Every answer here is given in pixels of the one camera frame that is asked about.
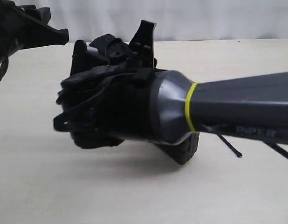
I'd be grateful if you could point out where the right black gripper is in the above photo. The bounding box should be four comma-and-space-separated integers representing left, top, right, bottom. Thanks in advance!
89, 20, 157, 68

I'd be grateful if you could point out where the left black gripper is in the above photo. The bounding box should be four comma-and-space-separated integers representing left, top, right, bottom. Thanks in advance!
8, 0, 70, 49

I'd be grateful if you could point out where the black plastic carry case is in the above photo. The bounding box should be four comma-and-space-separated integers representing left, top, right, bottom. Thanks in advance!
71, 39, 200, 166

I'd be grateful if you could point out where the black rope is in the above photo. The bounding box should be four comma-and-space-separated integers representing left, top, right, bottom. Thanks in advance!
204, 125, 288, 163

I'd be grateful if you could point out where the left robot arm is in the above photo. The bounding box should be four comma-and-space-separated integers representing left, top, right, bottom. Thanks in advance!
0, 0, 69, 82

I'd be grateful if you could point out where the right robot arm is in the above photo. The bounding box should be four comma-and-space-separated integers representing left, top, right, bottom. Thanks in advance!
53, 20, 288, 148

